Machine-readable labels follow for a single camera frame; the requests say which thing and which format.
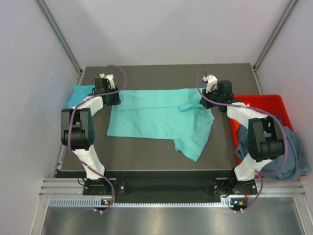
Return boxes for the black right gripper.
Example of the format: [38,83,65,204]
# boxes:
[200,86,222,110]

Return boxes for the teal t-shirt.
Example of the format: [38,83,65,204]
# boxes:
[107,88,214,162]

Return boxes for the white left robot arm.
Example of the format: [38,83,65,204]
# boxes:
[61,74,121,194]

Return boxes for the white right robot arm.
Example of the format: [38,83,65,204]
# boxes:
[199,75,288,194]

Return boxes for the folded blue t-shirt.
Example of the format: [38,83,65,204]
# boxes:
[67,85,95,108]

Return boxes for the red plastic bin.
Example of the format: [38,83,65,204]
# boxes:
[230,94,293,164]

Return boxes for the grey-blue t-shirt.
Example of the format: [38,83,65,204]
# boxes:
[235,125,310,181]

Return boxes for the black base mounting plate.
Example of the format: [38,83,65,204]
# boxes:
[81,170,257,203]

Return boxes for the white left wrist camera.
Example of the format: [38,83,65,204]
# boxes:
[99,73,115,90]

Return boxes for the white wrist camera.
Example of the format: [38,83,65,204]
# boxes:
[202,74,218,93]
[99,73,115,90]

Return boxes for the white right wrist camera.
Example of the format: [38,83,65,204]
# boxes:
[202,74,218,93]

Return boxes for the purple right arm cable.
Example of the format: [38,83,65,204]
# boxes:
[197,70,288,212]

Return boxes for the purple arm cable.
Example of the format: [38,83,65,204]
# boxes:
[48,64,128,221]
[197,70,288,212]

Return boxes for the grey aluminium corner post left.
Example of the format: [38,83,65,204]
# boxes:
[35,0,83,75]

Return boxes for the grey aluminium corner post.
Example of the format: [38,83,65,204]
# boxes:
[35,0,83,75]
[253,0,300,71]

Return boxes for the grey aluminium corner post right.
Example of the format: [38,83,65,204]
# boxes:
[253,0,300,71]

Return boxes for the grey slotted cable duct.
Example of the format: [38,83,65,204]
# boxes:
[49,197,245,208]

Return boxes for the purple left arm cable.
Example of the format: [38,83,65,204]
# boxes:
[48,64,128,221]

